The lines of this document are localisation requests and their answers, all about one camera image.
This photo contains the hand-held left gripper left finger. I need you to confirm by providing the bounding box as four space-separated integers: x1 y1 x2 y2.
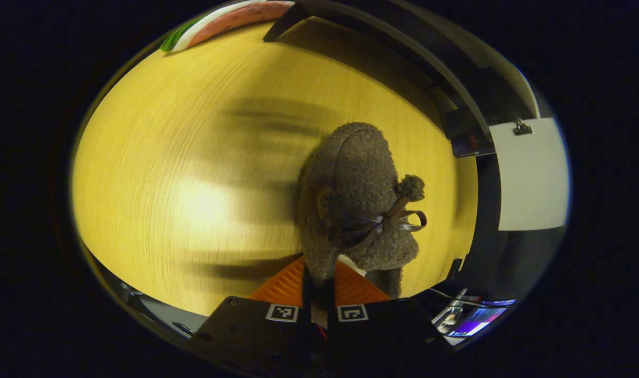
186 256 312 376

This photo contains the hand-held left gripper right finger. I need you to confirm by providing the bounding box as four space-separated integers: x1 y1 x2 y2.
325 260 451 373

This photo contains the brown fuzzy shoe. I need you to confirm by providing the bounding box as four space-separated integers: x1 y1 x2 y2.
297 122 428 299

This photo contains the white cabinet door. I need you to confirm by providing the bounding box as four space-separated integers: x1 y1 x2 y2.
488 117 571 232

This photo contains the white shoe cabinet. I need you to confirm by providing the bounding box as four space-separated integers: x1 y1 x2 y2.
262 0 543 158

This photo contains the grey panel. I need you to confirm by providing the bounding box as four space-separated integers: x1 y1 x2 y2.
118 281 207 337

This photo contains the lit screen device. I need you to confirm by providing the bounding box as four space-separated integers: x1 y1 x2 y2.
432 288 517 338

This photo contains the small dark box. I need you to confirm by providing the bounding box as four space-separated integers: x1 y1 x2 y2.
444 107 496 159

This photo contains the watermelon slice floor mat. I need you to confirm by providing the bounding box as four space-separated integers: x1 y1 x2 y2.
159 0 294 52

